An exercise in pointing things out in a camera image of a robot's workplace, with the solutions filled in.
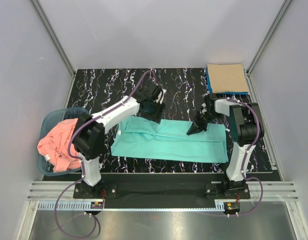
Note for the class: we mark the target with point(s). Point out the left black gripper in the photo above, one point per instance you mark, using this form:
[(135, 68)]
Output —
[(156, 117)]

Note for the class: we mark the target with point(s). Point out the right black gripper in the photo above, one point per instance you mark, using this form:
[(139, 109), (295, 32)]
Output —
[(194, 128)]

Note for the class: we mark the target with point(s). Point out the teal t-shirt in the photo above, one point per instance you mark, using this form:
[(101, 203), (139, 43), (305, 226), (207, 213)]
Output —
[(140, 138)]

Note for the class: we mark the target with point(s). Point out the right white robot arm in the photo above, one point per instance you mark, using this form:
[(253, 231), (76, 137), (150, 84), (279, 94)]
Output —
[(245, 126)]

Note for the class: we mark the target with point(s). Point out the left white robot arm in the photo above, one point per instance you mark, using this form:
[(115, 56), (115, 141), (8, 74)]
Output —
[(88, 138)]

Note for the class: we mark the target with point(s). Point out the folded blue t-shirt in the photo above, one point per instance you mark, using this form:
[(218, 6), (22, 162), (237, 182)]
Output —
[(209, 88)]

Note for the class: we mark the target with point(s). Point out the folded beige t-shirt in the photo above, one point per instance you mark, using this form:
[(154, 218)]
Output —
[(227, 78)]

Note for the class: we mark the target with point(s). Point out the blue plastic basket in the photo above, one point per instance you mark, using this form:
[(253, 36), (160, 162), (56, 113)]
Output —
[(49, 122)]

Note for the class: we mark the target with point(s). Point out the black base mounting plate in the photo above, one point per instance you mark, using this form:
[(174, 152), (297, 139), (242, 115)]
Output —
[(165, 187)]

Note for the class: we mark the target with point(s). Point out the pink t-shirt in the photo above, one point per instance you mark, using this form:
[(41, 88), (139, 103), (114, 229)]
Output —
[(54, 146)]

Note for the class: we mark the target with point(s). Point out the white slotted cable duct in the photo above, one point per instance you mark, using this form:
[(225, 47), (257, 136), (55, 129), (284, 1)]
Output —
[(134, 206)]

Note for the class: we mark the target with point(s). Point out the left aluminium frame post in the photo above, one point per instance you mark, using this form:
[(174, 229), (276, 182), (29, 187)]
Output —
[(52, 35)]

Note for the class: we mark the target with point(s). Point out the aluminium frame post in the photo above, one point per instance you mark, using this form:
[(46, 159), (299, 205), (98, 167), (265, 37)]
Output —
[(52, 35), (269, 35)]

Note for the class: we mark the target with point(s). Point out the right aluminium frame post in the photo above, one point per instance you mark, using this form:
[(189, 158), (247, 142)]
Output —
[(269, 35)]

